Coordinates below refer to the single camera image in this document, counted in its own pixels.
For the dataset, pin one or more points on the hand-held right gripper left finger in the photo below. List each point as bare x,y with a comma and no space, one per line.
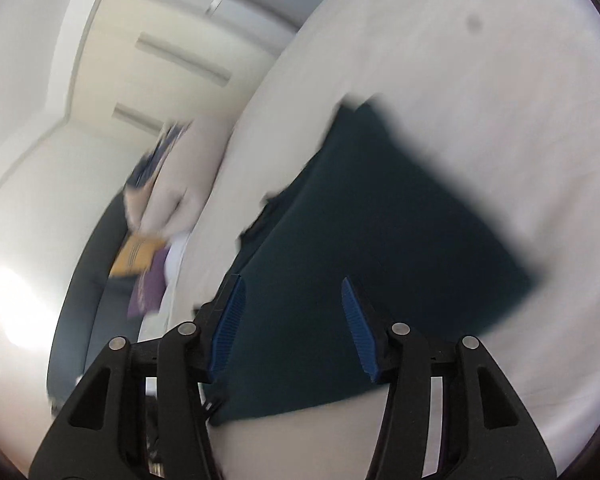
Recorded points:
227,320

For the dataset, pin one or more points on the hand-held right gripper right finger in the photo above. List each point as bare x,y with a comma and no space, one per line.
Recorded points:
360,330

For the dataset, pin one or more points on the dark green sweater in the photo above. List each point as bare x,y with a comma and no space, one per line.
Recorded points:
380,220

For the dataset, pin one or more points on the pale lavender pillow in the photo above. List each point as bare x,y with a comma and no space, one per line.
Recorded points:
172,265

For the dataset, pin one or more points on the purple pillow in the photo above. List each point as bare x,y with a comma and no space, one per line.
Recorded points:
147,290

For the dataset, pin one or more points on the yellow pillow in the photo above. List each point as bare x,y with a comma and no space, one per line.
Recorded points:
135,255

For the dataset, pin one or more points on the rolled beige duvet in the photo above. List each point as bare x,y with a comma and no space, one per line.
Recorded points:
180,185

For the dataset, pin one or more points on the grey upholstered headboard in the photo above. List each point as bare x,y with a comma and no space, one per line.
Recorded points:
80,300

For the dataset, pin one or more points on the grey blue blanket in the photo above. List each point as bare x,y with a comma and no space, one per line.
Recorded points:
150,160

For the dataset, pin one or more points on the cream wardrobe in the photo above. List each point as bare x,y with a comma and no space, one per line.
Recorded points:
130,75

